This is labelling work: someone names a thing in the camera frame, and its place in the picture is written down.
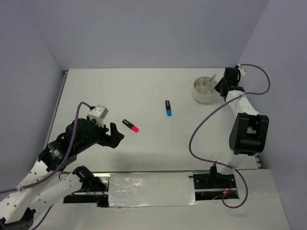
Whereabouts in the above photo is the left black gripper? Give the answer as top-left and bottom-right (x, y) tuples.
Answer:
(77, 115), (125, 152)

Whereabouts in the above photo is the pink black highlighter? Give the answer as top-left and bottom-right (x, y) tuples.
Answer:
(122, 119), (139, 133)

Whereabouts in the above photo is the blue clear pen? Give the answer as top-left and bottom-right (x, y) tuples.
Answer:
(207, 74), (217, 87)

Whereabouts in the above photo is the blue black highlighter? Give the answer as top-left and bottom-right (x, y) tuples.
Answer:
(165, 100), (172, 116)

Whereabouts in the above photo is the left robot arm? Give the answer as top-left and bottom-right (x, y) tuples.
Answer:
(0, 117), (124, 230)

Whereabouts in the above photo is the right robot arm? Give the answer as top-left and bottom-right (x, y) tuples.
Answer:
(207, 66), (269, 187)

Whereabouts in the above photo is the white round divided organizer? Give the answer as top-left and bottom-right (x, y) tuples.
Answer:
(192, 77), (218, 104)

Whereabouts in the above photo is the silver foil sheet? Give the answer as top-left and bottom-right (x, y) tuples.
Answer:
(108, 172), (197, 207)

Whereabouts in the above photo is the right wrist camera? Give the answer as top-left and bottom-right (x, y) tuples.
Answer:
(236, 64), (247, 77)

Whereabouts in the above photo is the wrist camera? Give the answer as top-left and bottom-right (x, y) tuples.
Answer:
(88, 105), (108, 127)
(236, 64), (247, 77)

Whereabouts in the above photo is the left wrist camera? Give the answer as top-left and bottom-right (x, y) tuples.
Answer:
(88, 105), (108, 127)

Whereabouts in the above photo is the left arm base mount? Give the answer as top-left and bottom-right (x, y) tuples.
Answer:
(63, 173), (110, 208)

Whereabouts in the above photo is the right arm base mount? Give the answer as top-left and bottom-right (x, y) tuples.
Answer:
(189, 166), (239, 201)

